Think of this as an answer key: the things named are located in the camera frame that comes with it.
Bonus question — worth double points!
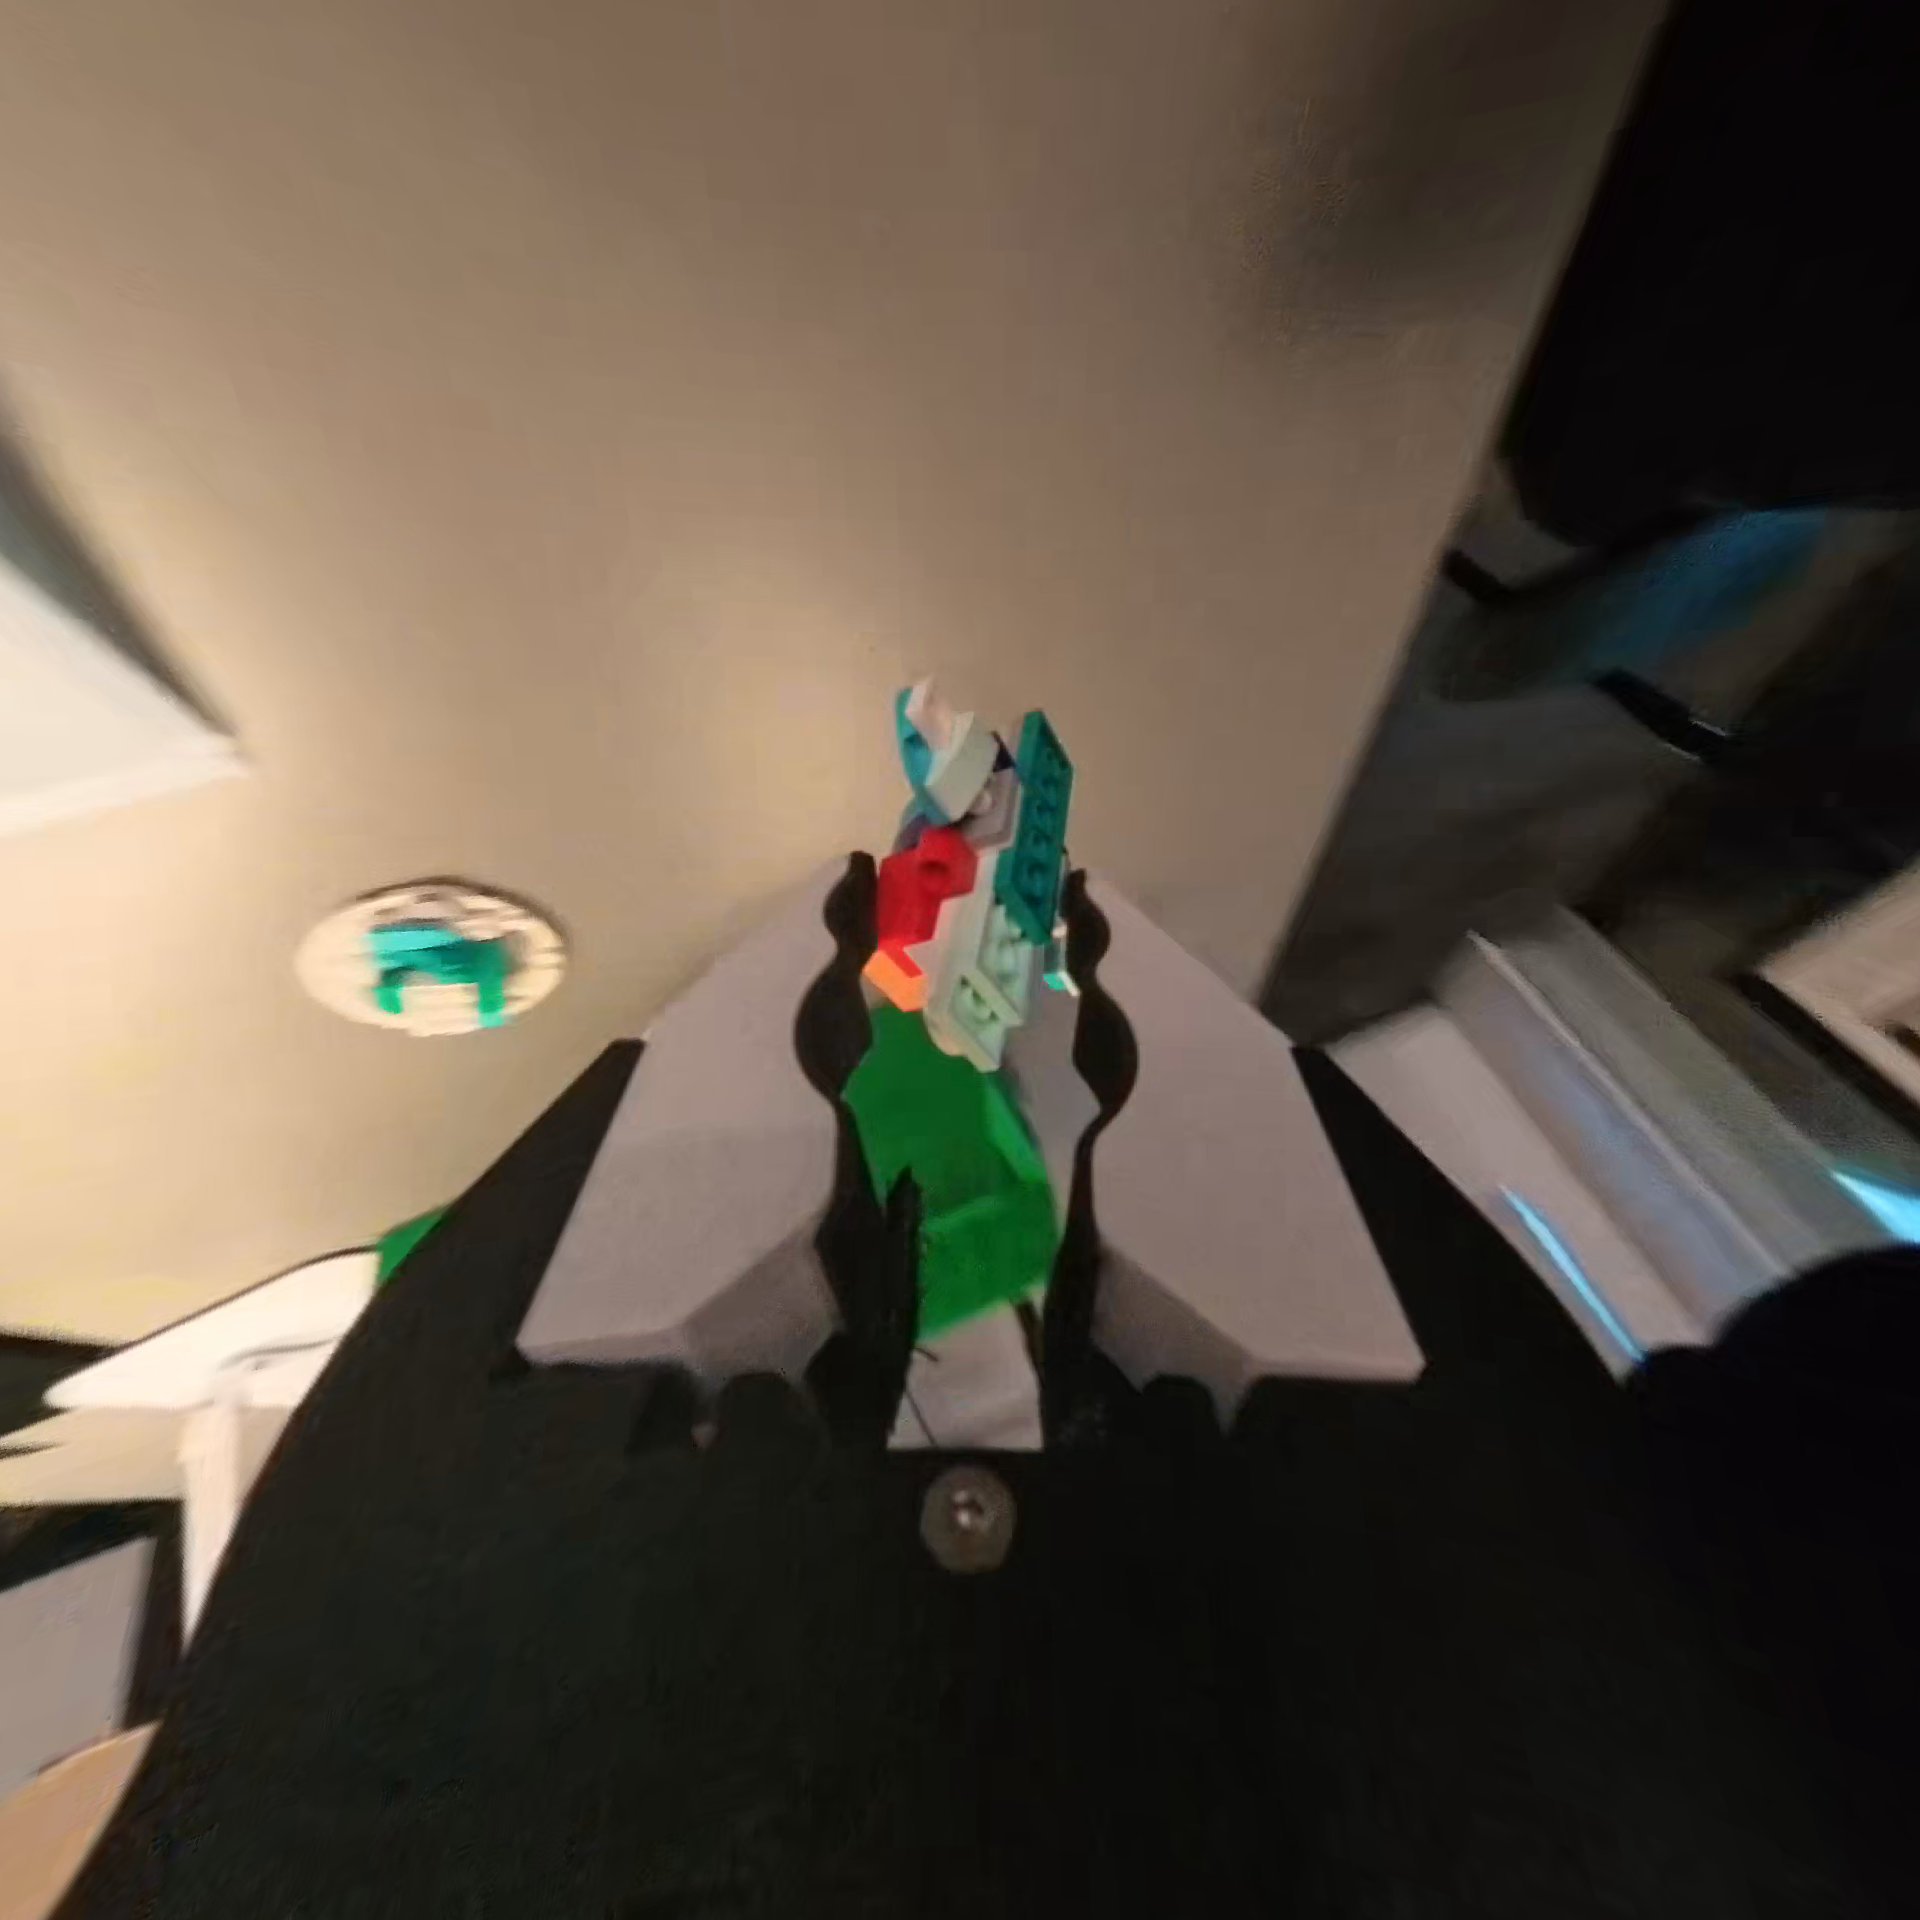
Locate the light wooden table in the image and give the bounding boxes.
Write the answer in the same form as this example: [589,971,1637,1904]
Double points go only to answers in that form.
[46,1247,387,1653]

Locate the round white lego plate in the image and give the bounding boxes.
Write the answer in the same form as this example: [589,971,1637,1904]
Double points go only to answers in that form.
[295,880,569,1040]

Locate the multicolour lego model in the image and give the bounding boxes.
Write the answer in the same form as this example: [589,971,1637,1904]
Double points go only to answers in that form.
[861,673,1085,1075]

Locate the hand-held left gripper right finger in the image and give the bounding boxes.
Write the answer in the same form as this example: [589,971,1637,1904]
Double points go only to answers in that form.
[1041,867,1423,1444]

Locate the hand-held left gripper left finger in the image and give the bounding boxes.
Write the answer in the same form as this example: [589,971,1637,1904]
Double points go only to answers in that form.
[517,852,889,1444]

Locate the green plastic crate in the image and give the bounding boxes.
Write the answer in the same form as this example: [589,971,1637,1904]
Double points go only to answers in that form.
[372,1006,1065,1339]

